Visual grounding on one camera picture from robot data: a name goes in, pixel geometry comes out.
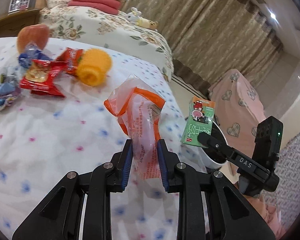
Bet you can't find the pink heart cloth cover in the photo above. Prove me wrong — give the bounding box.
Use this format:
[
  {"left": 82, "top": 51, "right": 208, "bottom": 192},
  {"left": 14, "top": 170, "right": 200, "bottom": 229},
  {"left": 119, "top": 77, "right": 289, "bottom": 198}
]
[{"left": 209, "top": 69, "right": 266, "bottom": 157}]

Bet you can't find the folded red quilt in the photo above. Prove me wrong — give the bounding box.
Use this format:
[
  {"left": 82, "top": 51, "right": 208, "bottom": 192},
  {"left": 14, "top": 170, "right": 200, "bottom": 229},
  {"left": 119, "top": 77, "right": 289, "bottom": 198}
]
[{"left": 68, "top": 0, "right": 121, "bottom": 15}]

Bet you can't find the dark blue snack wrapper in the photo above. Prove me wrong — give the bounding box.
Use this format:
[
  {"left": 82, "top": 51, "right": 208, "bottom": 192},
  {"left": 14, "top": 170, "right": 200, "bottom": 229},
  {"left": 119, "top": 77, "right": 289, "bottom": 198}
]
[{"left": 18, "top": 43, "right": 52, "bottom": 69}]

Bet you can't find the white rabbit plush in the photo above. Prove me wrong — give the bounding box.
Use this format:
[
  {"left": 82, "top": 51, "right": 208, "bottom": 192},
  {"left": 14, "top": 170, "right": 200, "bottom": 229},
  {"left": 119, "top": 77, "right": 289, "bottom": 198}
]
[{"left": 126, "top": 7, "right": 142, "bottom": 24}]

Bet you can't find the red apple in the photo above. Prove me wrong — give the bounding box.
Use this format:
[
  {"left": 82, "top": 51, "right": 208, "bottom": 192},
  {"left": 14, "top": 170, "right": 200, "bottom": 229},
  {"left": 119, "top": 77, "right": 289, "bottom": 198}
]
[{"left": 17, "top": 24, "right": 50, "bottom": 53}]

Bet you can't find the white black trash bin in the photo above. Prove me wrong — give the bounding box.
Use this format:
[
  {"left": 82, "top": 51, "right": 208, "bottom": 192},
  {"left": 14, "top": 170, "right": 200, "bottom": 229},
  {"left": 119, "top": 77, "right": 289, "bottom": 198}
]
[{"left": 198, "top": 121, "right": 228, "bottom": 173}]

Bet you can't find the white dotted bed blanket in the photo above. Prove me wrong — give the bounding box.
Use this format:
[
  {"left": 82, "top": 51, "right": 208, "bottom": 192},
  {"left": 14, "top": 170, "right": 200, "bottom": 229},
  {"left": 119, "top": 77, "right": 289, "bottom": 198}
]
[{"left": 0, "top": 37, "right": 205, "bottom": 239}]

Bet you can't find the patterned grey rug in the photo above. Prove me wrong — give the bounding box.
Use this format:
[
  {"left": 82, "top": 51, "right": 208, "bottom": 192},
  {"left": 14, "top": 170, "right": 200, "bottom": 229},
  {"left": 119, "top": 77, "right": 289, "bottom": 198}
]
[{"left": 263, "top": 133, "right": 300, "bottom": 229}]

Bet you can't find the pink orange plastic bag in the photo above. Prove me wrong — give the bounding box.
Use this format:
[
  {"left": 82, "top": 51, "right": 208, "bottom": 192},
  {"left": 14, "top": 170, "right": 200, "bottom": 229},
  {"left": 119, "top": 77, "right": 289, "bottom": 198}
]
[{"left": 104, "top": 75, "right": 165, "bottom": 180}]

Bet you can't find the beige patterned curtain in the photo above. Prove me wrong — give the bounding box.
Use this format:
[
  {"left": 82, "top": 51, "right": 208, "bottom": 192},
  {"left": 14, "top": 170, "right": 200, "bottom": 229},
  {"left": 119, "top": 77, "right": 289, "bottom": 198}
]
[{"left": 123, "top": 0, "right": 283, "bottom": 93}]

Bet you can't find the person's right hand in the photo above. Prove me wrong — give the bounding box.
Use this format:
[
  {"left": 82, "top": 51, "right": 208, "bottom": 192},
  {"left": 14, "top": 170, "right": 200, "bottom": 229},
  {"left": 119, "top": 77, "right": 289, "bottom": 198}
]
[{"left": 243, "top": 195, "right": 280, "bottom": 233}]

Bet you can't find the floral bedspread bed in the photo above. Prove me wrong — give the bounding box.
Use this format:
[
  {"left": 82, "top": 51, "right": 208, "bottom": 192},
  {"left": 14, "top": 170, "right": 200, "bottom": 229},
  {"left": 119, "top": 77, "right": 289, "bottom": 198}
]
[{"left": 39, "top": 5, "right": 174, "bottom": 81}]

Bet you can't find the green drink carton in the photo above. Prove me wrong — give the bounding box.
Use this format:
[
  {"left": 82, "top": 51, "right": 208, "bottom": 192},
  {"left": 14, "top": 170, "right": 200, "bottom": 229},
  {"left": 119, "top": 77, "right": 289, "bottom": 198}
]
[{"left": 181, "top": 96, "right": 215, "bottom": 147}]

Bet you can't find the red snack wrapper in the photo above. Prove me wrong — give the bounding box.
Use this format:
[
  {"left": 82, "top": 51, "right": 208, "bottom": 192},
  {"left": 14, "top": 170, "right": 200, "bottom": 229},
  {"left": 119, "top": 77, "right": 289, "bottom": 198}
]
[
  {"left": 55, "top": 47, "right": 84, "bottom": 76},
  {"left": 19, "top": 59, "right": 67, "bottom": 98}
]

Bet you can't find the wooden nightstand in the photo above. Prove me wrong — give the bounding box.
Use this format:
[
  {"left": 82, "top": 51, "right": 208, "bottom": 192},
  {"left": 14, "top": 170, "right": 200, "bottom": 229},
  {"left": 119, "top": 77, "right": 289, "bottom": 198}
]
[{"left": 0, "top": 8, "right": 41, "bottom": 37}]

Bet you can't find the blue white wrapper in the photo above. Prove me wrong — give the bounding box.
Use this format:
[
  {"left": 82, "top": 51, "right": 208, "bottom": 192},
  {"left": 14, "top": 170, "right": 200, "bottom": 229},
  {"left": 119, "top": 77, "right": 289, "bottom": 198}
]
[{"left": 0, "top": 67, "right": 21, "bottom": 111}]

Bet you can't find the yellow bear plush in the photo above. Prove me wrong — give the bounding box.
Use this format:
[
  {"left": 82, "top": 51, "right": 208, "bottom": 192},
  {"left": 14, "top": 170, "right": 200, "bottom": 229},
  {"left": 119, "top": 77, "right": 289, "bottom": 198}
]
[{"left": 136, "top": 17, "right": 159, "bottom": 31}]

